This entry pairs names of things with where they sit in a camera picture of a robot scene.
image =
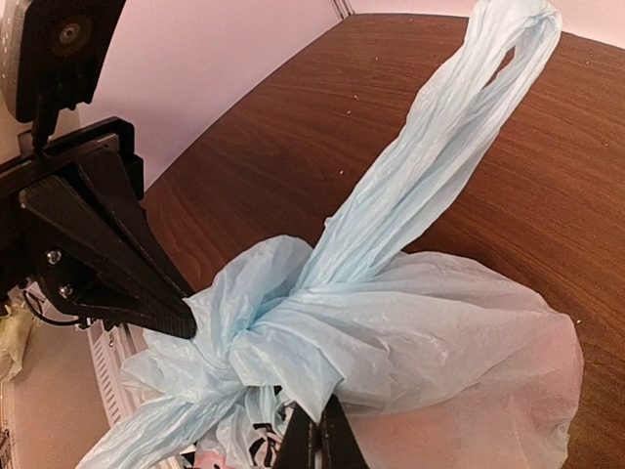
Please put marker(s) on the light blue plastic bag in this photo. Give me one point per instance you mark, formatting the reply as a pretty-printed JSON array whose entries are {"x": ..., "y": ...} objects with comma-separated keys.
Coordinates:
[{"x": 438, "y": 361}]

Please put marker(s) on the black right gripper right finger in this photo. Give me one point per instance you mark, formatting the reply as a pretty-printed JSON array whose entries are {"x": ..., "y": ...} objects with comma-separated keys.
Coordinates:
[{"x": 339, "y": 448}]

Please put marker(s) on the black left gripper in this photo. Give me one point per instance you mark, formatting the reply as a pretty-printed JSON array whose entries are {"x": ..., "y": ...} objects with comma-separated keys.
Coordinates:
[{"x": 71, "y": 215}]

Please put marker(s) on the aluminium front rail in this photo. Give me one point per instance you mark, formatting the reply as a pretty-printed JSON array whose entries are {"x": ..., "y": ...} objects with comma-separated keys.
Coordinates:
[{"x": 109, "y": 350}]

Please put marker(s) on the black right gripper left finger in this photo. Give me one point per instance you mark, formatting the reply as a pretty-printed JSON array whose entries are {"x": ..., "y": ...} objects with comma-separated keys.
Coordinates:
[{"x": 299, "y": 445}]

